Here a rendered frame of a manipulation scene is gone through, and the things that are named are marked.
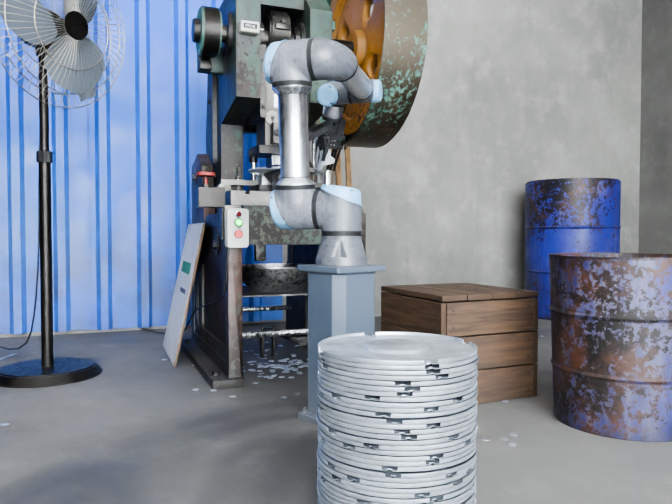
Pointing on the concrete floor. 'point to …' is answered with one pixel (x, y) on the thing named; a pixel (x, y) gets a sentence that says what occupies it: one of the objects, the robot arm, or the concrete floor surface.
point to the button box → (232, 241)
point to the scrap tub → (612, 343)
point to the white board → (183, 290)
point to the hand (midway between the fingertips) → (318, 167)
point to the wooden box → (475, 329)
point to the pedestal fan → (77, 16)
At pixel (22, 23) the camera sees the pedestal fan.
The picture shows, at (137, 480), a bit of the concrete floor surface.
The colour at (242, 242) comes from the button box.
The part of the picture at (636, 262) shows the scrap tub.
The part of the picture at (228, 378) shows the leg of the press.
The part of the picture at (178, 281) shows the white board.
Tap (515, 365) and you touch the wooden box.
